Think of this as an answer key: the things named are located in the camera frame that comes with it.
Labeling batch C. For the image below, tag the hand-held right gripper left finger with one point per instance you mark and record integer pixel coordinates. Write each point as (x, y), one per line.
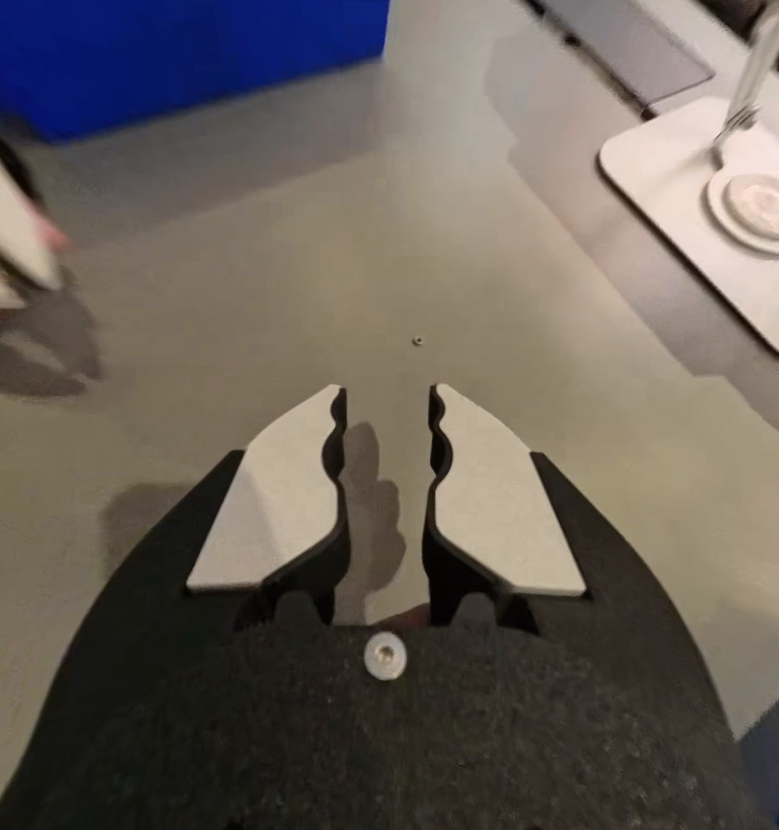
(272, 506)

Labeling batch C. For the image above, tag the white metal document stand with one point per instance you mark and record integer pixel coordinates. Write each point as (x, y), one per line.
(662, 175)

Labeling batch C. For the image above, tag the grey table hatch cover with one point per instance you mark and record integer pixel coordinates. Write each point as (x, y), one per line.
(629, 45)

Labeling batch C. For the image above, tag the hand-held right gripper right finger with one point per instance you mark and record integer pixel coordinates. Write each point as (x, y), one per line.
(499, 512)

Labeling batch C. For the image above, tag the person's left hand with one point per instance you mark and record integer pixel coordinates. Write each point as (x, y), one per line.
(53, 237)

